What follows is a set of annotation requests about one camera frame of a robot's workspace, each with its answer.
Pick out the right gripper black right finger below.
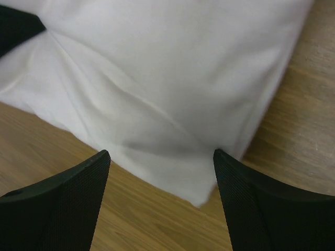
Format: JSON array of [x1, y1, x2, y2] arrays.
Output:
[[213, 149, 334, 250]]

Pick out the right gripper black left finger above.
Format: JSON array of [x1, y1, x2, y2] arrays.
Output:
[[1, 150, 110, 251]]

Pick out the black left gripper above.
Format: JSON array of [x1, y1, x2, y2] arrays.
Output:
[[0, 5, 46, 57]]

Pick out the white t-shirt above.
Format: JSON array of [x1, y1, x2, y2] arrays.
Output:
[[1, 1, 313, 207]]

